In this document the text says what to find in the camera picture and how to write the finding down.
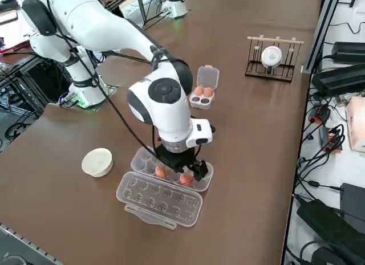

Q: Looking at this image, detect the transparent twelve-slot egg tray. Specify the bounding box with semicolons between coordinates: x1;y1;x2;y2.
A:
116;146;215;229

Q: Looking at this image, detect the black box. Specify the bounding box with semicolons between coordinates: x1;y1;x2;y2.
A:
339;182;365;234

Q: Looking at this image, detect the white round bowl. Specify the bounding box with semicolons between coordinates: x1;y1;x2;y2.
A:
81;148;114;179

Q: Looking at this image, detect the large black power adapter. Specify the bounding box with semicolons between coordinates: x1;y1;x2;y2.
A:
296;199;365;259

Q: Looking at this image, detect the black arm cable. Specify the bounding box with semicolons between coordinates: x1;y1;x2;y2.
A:
45;8;172;174

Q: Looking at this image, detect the aluminium table edge rail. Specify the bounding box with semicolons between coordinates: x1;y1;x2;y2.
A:
0;222;63;265

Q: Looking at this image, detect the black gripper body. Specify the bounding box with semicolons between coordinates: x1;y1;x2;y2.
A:
155;144;202;173

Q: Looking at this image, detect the black orange plug adapter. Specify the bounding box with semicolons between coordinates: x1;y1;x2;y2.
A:
309;104;331;125
319;127;344;154

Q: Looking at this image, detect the dark ribbed power adapter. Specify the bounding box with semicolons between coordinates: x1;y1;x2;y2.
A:
311;64;365;97

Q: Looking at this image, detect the pink white box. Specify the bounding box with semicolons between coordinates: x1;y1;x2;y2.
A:
345;96;365;152

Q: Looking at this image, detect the black wire rack wooden bar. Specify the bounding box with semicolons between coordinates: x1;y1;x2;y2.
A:
244;34;305;84

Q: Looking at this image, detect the aluminium profile post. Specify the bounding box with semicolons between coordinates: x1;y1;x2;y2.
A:
302;0;344;75

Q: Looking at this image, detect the white four-slot egg tray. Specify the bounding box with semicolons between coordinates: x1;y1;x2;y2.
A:
188;64;221;109

